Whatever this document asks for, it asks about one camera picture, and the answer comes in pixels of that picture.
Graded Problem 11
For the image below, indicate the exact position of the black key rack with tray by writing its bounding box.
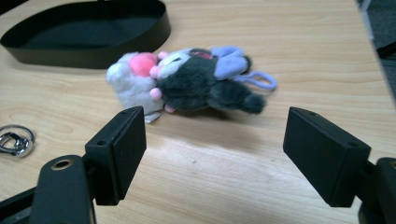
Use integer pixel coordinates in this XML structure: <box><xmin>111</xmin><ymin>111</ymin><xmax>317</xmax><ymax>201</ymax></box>
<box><xmin>0</xmin><ymin>0</ymin><xmax>172</xmax><ymax>70</ymax></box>

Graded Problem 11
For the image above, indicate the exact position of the metal key ring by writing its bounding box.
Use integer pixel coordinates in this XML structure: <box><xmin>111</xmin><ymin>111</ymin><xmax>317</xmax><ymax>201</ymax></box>
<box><xmin>0</xmin><ymin>124</ymin><xmax>36</xmax><ymax>158</ymax></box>

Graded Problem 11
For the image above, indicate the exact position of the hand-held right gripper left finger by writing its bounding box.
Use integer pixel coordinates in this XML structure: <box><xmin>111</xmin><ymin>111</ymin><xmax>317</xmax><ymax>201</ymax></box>
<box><xmin>84</xmin><ymin>105</ymin><xmax>148</xmax><ymax>206</ymax></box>

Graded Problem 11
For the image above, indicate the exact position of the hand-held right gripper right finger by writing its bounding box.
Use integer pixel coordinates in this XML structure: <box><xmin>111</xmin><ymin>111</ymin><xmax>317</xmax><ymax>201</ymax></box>
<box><xmin>282</xmin><ymin>105</ymin><xmax>372</xmax><ymax>208</ymax></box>

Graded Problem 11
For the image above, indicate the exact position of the grey and white plush keychain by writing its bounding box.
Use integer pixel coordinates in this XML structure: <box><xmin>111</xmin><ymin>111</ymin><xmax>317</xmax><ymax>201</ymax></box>
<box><xmin>106</xmin><ymin>46</ymin><xmax>278</xmax><ymax>124</ymax></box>

